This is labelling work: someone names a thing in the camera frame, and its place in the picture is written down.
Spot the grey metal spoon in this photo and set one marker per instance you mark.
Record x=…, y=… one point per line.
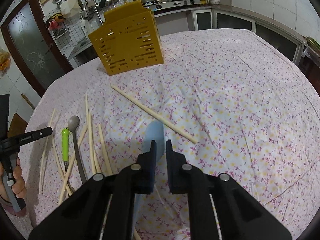
x=73, y=124

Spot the steel gas stove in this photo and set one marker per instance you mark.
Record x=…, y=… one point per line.
x=174, y=4

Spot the yellow perforated utensil holder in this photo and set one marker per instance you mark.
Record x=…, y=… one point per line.
x=128, y=39

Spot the steel kitchen sink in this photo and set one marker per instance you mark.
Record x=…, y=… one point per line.
x=81, y=46

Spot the green handled peeler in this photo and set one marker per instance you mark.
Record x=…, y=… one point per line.
x=65, y=147

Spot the long wooden chopstick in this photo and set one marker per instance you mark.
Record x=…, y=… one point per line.
x=156, y=115

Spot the floral pink tablecloth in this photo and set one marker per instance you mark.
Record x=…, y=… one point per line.
x=253, y=113

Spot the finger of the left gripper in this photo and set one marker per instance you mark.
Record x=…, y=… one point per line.
x=34, y=135

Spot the person's left hand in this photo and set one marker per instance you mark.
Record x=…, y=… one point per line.
x=18, y=188

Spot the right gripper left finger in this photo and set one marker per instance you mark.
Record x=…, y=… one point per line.
x=139, y=178

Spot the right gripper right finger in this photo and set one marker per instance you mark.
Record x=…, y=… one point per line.
x=182, y=176

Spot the blue plastic rice spoon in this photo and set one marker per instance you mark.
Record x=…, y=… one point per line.
x=154, y=132

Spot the dark glass door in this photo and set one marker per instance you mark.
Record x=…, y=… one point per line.
x=32, y=47

